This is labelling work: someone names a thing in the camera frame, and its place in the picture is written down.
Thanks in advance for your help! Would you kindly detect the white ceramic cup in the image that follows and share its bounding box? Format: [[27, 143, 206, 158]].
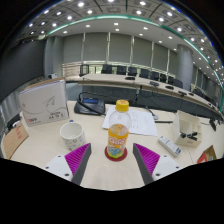
[[59, 121, 87, 152]]

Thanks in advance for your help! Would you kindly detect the white printed paper sheet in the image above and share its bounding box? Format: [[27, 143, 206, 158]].
[[101, 104, 159, 137]]

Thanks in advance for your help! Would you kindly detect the group of ceiling lights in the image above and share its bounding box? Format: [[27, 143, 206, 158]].
[[26, 0, 224, 73]]

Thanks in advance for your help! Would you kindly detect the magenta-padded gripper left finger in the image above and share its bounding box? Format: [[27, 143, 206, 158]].
[[43, 142, 92, 186]]

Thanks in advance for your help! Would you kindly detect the black device with cables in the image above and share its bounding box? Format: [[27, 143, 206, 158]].
[[6, 113, 22, 129]]

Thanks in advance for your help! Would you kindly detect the flat brown cardboard sheet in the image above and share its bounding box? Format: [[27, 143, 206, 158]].
[[2, 123, 30, 160]]

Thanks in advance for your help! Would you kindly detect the open white cardboard box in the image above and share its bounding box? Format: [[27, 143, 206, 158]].
[[171, 109, 203, 148]]

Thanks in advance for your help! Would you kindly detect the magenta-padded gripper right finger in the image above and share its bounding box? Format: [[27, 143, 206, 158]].
[[131, 142, 183, 186]]

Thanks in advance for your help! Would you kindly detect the clear bottle with yellow cap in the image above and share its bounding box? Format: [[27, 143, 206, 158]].
[[106, 99, 132, 159]]

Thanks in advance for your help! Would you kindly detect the white paper carton box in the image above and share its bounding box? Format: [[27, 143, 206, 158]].
[[18, 77, 70, 128]]

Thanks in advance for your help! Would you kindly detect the row of black office chairs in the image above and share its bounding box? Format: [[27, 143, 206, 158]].
[[79, 63, 214, 98]]

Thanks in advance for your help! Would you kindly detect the open brown cardboard box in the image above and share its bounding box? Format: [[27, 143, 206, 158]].
[[196, 145, 218, 164]]

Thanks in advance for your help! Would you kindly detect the small long white box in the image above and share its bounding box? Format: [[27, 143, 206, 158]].
[[157, 134, 183, 158]]

